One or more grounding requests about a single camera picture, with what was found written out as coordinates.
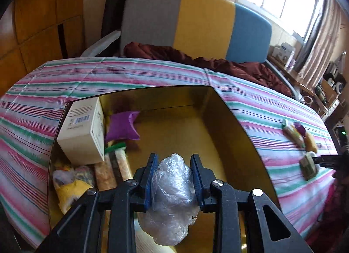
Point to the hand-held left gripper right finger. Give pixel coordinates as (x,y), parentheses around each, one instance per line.
(197,184)

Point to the patterned beige curtain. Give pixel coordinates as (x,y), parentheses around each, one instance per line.
(321,45)

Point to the purple snack packet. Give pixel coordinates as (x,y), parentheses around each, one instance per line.
(300,128)
(120,127)

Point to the wooden desk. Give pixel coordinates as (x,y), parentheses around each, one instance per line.
(293,73)

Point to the black device with green light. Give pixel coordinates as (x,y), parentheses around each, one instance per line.
(342,134)

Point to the gold storage box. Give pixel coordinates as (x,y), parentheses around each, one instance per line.
(177,133)

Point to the clear plastic bag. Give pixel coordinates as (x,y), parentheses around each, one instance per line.
(171,187)

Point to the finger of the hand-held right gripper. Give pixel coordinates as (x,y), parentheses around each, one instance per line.
(324,160)

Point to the orange grain bar packet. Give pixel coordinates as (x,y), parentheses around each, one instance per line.
(105,174)

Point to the dark red clothing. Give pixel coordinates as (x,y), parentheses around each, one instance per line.
(335,214)

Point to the maroon cloth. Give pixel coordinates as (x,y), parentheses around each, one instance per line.
(231,70)

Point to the wooden wardrobe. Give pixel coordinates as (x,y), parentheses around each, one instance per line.
(35,10)

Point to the green and yellow snack packet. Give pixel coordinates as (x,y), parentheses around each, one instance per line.
(291,133)

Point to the grey yellow blue chair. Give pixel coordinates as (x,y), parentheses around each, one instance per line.
(204,23)

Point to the white barcode carton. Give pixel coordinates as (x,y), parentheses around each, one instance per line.
(79,133)

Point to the yellow patterned packet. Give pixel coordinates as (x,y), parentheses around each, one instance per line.
(69,191)

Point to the black upright panel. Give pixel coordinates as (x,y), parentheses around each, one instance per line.
(114,10)

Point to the white box on desk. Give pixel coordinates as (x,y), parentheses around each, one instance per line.
(283,51)

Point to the striped bed sheet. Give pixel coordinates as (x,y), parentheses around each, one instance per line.
(245,100)

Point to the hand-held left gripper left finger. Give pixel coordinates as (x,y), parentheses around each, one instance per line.
(151,182)

